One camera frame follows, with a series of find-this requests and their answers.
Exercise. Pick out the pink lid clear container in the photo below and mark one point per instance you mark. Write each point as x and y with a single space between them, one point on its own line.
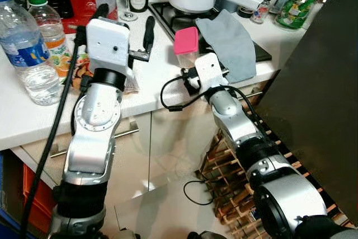
186 40

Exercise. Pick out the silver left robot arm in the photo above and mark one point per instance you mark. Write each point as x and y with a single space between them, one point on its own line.
92 138

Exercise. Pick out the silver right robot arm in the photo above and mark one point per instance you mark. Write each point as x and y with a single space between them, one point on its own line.
279 194

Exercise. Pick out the printed snack packet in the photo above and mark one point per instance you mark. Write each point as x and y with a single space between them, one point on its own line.
133 83

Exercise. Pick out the black gas hob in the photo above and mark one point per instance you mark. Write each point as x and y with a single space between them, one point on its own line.
179 18

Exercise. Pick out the grey cloth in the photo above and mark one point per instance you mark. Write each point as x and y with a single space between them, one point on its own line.
229 43

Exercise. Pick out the green cap drink bottle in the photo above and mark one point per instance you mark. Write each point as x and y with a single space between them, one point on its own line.
47 26

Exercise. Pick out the cream kitchen base cabinet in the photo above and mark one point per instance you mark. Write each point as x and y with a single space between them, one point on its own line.
162 138

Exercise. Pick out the wooden wine rack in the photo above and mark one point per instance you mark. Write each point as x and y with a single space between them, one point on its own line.
218 166

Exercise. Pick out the small clear bottle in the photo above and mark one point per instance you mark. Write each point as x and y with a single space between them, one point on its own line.
262 12

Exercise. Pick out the green food packet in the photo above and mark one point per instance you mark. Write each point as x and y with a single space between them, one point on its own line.
293 12

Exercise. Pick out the red crate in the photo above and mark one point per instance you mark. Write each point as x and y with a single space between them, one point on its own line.
36 194

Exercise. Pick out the blue crate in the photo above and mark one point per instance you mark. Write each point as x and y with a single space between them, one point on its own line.
3 183

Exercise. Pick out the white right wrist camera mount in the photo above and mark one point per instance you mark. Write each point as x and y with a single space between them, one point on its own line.
208 71

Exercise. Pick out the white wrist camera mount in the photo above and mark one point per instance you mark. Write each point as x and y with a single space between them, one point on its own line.
106 43
208 71

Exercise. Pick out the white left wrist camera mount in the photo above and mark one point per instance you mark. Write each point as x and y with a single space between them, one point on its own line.
106 43

